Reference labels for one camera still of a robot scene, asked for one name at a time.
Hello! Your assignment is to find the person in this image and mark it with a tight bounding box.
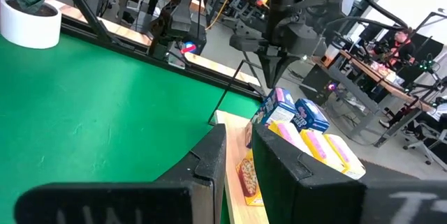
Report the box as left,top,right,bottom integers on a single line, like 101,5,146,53
379,27,417,70

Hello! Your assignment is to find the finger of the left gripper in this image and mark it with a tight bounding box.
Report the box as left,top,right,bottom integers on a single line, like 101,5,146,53
275,50,302,89
228,33,277,89

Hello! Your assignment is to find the yellow cable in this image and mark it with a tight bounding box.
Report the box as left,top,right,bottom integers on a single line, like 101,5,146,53
205,0,235,31

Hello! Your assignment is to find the green table mat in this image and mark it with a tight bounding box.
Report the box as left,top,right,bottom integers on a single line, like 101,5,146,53
0,33,263,224

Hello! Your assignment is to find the grey office chair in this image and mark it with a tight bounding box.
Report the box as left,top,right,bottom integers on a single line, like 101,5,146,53
403,122,447,165

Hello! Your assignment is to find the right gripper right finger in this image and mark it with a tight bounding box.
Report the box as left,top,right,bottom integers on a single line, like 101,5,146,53
251,122,447,224

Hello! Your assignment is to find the wooden shelf board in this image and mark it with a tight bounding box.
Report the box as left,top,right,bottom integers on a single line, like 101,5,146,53
213,109,270,224

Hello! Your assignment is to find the white plant pot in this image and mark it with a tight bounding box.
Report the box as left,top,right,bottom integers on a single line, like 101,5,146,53
0,0,63,50

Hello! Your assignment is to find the black metal shelf end frame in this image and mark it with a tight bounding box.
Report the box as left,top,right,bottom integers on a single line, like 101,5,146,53
207,59,270,126

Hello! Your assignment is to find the long wooden workbench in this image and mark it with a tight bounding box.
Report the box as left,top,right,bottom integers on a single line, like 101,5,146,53
312,47,434,113

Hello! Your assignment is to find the black metal table frame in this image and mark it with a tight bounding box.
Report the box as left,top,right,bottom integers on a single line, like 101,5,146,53
45,0,266,101

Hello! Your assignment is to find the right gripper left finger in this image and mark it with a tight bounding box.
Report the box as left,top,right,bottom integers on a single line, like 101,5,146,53
13,123,228,224

